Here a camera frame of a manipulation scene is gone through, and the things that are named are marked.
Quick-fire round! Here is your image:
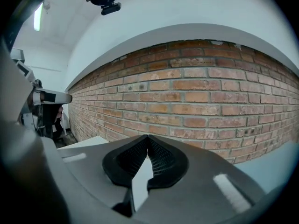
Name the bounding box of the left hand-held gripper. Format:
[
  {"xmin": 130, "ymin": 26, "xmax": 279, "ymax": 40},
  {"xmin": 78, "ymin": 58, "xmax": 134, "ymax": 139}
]
[{"xmin": 10, "ymin": 48, "xmax": 73, "ymax": 107}]

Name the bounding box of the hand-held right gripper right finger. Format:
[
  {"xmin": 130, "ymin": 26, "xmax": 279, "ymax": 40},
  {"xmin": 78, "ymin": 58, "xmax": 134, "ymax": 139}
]
[{"xmin": 136, "ymin": 135, "xmax": 268, "ymax": 224}]

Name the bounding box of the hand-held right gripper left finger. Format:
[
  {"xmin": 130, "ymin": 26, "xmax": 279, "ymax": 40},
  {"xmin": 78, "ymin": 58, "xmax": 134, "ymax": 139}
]
[{"xmin": 57, "ymin": 135, "xmax": 150, "ymax": 218}]

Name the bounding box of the long ceiling light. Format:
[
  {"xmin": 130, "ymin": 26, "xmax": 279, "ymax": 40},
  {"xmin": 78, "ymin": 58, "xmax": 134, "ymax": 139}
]
[{"xmin": 34, "ymin": 2, "xmax": 44, "ymax": 31}]

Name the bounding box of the person's black clothing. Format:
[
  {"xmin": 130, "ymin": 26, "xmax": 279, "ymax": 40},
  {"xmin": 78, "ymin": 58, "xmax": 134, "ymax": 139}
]
[{"xmin": 7, "ymin": 0, "xmax": 68, "ymax": 46}]

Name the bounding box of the black head-mounted camera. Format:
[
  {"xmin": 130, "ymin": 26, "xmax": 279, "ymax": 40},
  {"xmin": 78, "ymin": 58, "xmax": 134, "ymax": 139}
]
[{"xmin": 100, "ymin": 2, "xmax": 122, "ymax": 16}]

